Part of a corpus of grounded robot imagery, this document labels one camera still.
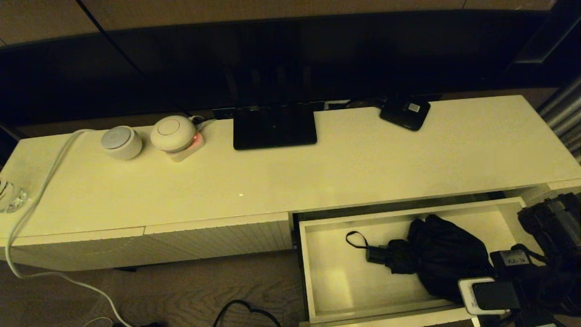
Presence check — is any white speaker with grey top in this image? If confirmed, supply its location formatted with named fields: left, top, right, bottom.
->
left=100, top=125, right=143, bottom=160

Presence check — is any black television screen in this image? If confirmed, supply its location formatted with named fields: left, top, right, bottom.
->
left=0, top=10, right=581, bottom=128

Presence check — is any thin black wall cable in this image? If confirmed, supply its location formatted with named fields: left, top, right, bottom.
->
left=76, top=0, right=193, bottom=115

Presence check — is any black flat TV base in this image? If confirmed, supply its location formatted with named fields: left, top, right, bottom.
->
left=233, top=104, right=317, bottom=151

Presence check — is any clear glass object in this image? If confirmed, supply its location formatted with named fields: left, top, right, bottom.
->
left=0, top=178, right=29, bottom=213

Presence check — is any black folding umbrella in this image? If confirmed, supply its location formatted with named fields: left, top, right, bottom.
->
left=346, top=214, right=496, bottom=304

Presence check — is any white ribbed drawer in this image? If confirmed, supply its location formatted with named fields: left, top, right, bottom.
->
left=293, top=196, right=581, bottom=327

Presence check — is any thick white power cable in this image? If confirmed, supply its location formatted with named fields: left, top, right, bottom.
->
left=5, top=129, right=133, bottom=327

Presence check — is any white TV cabinet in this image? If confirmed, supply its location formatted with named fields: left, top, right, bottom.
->
left=0, top=94, right=581, bottom=272

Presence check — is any white ribbed curved cabinet panel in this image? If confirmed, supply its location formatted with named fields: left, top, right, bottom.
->
left=0, top=227, right=147, bottom=272

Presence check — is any black looped cable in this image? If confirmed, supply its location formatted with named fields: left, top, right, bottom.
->
left=213, top=300, right=282, bottom=327

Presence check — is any grey pleated curtain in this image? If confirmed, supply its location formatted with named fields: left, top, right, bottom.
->
left=536, top=75, right=581, bottom=164

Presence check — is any dark wooden cabinet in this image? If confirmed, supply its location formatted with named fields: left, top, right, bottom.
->
left=513, top=0, right=581, bottom=87

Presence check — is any white dome-shaped device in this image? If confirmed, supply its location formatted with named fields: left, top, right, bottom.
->
left=150, top=115, right=197, bottom=153

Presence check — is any white ribbed flat cabinet panel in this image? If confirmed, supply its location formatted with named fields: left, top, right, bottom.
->
left=144, top=212, right=293, bottom=264

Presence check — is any small black set-top box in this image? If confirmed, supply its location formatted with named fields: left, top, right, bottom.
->
left=379, top=96, right=431, bottom=131

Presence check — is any white power strip red light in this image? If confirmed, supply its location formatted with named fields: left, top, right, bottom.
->
left=166, top=132, right=206, bottom=163

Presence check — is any white plug with cord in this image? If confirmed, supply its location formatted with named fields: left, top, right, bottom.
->
left=188, top=116, right=218, bottom=132

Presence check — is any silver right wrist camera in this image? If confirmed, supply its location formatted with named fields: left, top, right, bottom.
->
left=458, top=277, right=521, bottom=316

